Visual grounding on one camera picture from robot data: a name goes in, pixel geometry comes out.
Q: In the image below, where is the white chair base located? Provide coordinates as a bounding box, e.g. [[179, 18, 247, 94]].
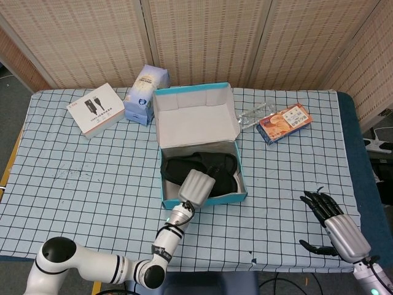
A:
[[364, 127, 393, 154]]

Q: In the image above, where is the blue tissue pack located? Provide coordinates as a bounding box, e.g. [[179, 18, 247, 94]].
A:
[[123, 64, 171, 126]]

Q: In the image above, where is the woven folding screen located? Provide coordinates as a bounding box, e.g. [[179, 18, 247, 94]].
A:
[[0, 0, 393, 133]]

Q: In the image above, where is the black slipper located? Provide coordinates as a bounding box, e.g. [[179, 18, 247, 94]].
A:
[[160, 151, 238, 187], [181, 170, 239, 197]]

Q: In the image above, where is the teal cardboard shoe box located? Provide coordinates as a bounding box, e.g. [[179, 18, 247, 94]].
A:
[[152, 81, 248, 211]]

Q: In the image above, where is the clear plastic bottle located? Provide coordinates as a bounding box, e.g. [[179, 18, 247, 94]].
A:
[[238, 103, 276, 132]]

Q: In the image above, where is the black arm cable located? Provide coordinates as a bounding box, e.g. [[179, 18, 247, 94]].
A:
[[158, 199, 197, 239], [364, 255, 389, 285]]

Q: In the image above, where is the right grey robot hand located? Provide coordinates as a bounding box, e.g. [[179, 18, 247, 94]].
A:
[[299, 186, 372, 264]]

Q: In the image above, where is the white USB cable box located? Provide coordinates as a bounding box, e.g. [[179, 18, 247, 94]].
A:
[[66, 82, 126, 140]]

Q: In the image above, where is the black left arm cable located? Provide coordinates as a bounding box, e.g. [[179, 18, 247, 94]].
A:
[[158, 199, 197, 239]]

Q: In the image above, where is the black floor cable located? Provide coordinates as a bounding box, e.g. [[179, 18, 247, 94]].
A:
[[270, 272, 325, 295]]

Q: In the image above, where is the blue checked tablecloth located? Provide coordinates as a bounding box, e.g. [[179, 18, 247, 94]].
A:
[[0, 87, 362, 274]]

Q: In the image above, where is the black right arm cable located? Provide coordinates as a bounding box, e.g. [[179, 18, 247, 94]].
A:
[[364, 255, 389, 285]]

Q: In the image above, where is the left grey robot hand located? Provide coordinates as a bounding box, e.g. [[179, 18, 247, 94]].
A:
[[177, 165, 222, 208]]

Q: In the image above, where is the orange and blue carton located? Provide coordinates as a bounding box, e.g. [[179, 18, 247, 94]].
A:
[[255, 103, 314, 145]]

